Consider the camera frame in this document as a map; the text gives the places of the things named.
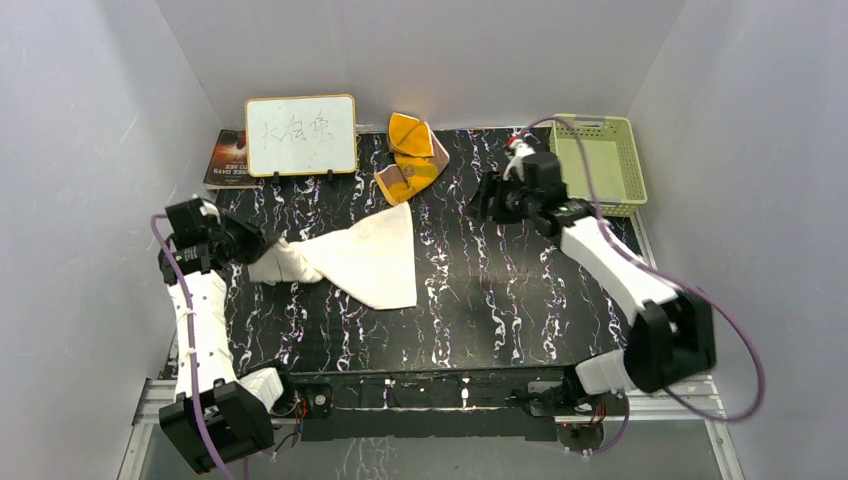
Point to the dark book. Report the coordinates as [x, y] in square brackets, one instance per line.
[227, 168]

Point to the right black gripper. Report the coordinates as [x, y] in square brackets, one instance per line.
[492, 186]

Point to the aluminium rail frame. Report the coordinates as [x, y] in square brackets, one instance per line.
[699, 392]

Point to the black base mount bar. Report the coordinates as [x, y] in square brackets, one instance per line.
[524, 402]

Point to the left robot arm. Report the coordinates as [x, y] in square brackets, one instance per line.
[216, 416]

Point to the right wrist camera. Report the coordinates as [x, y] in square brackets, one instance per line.
[516, 151]

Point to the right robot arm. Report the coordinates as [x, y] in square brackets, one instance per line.
[671, 336]

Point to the green plastic basket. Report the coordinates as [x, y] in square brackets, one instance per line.
[601, 151]

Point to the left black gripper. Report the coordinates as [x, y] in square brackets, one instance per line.
[257, 239]

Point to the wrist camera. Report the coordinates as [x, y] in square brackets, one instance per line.
[516, 151]
[206, 209]

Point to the white towel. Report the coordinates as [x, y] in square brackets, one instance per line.
[372, 261]

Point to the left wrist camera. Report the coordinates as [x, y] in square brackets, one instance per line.
[206, 209]

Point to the whiteboard with yellow frame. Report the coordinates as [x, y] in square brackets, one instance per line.
[301, 135]

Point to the yellow brown towel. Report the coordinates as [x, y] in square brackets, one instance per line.
[419, 158]

